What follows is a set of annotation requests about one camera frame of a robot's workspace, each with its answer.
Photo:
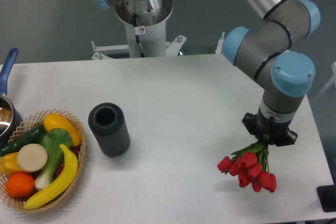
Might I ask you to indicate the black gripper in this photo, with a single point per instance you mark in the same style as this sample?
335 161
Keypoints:
269 131

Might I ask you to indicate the red tulip bouquet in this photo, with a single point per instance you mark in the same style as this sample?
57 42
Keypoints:
251 166

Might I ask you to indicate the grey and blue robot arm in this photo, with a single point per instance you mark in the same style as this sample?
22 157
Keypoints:
263 55

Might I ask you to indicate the dark grey ribbed vase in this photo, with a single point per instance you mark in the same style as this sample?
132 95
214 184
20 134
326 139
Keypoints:
107 122

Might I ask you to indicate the black device at table edge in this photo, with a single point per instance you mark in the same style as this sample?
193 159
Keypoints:
326 196

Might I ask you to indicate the red vegetable in basket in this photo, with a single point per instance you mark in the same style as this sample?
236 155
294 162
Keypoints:
60 168

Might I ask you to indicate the yellow banana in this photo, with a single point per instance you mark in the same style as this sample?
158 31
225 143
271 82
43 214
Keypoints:
59 185

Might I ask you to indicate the green bok choy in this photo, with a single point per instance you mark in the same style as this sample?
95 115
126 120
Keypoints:
51 142

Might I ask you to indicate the woven wicker basket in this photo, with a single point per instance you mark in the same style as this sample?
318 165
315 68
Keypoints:
32 122

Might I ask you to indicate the green cucumber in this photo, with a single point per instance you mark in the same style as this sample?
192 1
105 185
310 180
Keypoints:
29 137

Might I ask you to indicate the beige round disc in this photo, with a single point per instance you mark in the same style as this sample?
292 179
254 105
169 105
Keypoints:
32 157

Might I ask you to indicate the orange fruit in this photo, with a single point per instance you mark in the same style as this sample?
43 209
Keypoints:
20 185

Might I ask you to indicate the yellow bell pepper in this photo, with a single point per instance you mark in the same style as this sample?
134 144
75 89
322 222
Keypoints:
9 164

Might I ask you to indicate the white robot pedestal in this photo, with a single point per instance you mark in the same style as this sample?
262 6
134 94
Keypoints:
145 27

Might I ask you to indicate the blue handled saucepan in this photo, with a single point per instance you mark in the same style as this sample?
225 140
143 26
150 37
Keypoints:
10 117

